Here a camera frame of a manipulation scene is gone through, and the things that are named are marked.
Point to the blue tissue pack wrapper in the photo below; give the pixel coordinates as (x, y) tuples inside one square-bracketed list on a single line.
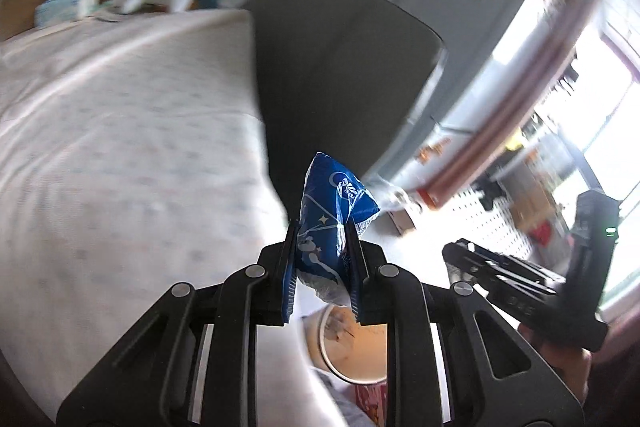
[(325, 217)]

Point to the white floral tablecloth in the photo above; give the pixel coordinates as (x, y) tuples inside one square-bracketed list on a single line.
[(125, 157)]

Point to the orange white carton box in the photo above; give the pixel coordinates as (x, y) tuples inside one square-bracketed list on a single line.
[(410, 219)]

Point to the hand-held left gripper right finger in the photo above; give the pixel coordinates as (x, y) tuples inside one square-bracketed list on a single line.
[(354, 287)]

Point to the white dotted floor mat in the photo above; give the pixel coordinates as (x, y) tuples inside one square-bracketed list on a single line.
[(500, 227)]

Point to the grey chair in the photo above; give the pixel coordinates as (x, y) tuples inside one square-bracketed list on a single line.
[(340, 72)]

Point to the white refrigerator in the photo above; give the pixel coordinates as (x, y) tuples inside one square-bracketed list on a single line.
[(480, 37)]

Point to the yellow cloth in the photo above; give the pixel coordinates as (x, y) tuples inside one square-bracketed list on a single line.
[(517, 142)]

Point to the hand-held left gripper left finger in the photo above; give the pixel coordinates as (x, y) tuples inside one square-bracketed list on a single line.
[(289, 287)]

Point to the red patterned packet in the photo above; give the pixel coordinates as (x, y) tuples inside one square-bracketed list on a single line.
[(372, 402)]

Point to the pink door frame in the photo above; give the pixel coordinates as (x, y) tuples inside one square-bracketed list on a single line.
[(530, 82)]

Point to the round white waste bin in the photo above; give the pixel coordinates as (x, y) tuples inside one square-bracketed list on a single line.
[(360, 352)]

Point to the orange fridge magnet cluster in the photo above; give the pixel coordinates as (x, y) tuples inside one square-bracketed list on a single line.
[(432, 152)]

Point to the person's right hand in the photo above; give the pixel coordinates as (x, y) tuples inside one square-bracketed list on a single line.
[(565, 364)]

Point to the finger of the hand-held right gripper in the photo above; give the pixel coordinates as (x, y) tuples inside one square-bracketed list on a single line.
[(515, 264), (465, 268)]

